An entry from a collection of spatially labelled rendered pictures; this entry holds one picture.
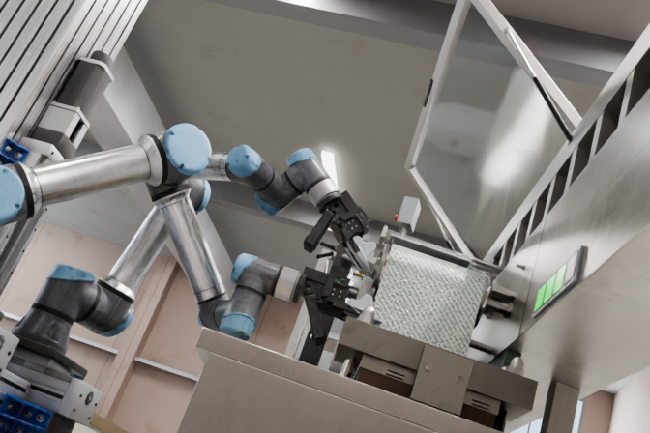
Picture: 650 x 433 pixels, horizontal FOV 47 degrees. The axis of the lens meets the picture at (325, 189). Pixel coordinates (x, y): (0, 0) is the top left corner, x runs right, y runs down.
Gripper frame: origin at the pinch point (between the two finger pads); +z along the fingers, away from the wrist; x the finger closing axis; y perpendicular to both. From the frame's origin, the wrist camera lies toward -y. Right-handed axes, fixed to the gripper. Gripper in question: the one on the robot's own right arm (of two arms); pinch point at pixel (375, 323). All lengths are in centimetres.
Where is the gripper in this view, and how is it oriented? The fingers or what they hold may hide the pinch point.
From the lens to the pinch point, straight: 176.2
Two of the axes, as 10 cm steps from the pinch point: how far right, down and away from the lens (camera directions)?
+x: -0.5, 4.2, 9.1
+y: 3.2, -8.5, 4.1
